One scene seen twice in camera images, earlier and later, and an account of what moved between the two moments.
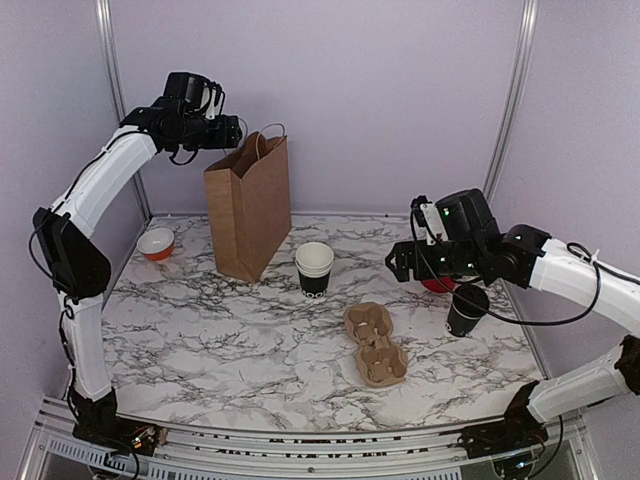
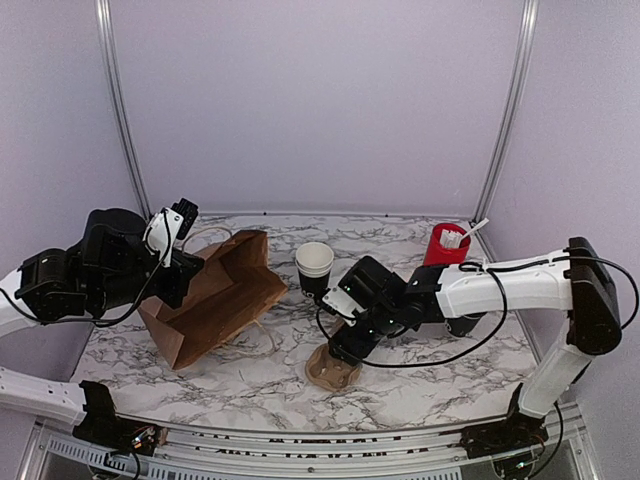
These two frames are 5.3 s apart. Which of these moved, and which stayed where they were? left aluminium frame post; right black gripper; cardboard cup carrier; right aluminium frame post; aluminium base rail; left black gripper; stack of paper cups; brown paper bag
Moved: right black gripper; cardboard cup carrier; left black gripper; brown paper bag
Stayed: left aluminium frame post; aluminium base rail; right aluminium frame post; stack of paper cups
